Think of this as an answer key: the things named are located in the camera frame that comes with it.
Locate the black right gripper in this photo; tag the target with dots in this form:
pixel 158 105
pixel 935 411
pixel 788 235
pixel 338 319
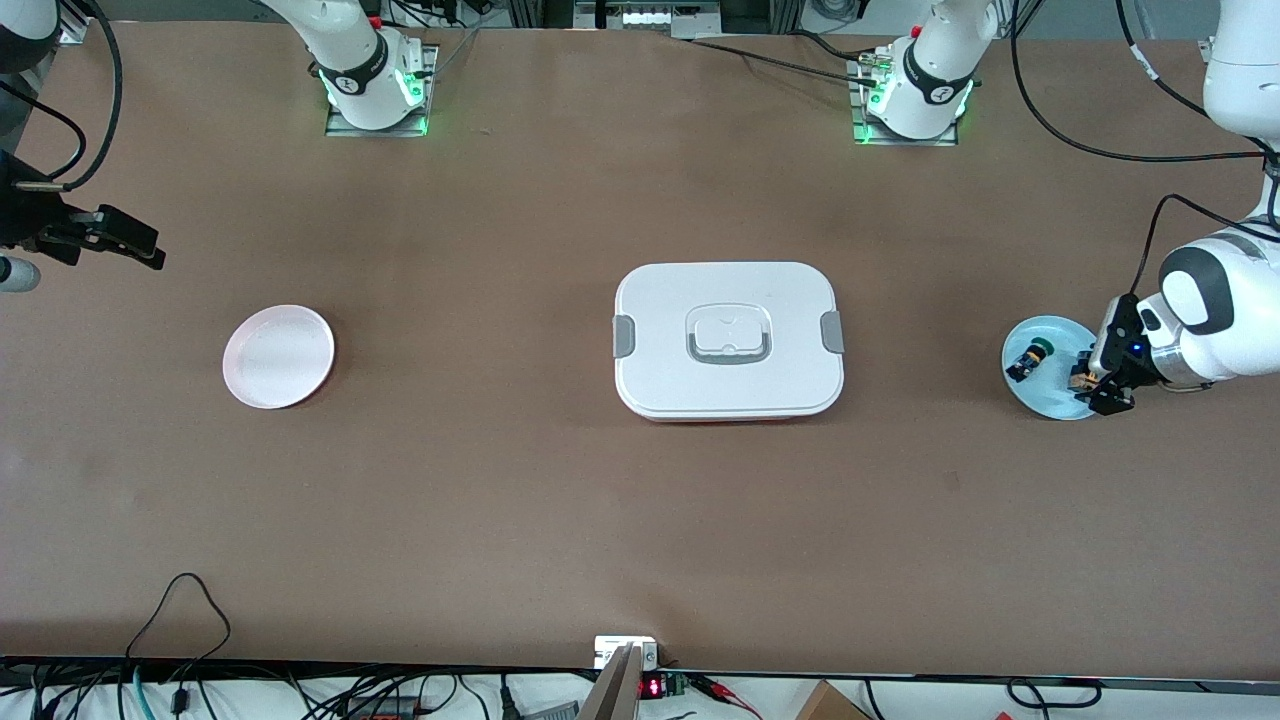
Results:
pixel 22 219

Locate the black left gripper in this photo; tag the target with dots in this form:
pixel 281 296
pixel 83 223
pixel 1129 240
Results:
pixel 1133 371

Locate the orange push-button switch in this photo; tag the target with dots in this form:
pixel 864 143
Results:
pixel 1080 378

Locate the light blue round plate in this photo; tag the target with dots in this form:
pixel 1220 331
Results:
pixel 1045 398

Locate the pink round plate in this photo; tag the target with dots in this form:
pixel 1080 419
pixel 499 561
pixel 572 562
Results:
pixel 278 357

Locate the brown cardboard box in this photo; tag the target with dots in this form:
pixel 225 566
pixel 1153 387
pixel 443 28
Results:
pixel 825 705

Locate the white lidded lunch box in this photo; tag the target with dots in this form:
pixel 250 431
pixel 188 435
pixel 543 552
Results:
pixel 660 380

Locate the red and black clip leads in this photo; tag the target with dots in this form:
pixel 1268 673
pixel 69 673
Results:
pixel 725 692

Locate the red digit display module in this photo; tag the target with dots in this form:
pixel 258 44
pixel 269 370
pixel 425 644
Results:
pixel 655 687

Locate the small white box device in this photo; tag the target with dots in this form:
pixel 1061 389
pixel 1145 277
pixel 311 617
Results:
pixel 615 650

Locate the grey slanted board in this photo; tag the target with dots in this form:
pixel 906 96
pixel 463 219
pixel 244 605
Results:
pixel 612 690

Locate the white power strip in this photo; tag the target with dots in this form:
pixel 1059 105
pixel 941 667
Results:
pixel 645 17

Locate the green push-button switch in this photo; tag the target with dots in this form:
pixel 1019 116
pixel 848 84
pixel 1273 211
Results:
pixel 1025 362

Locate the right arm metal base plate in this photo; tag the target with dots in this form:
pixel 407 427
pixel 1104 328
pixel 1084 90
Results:
pixel 345 131

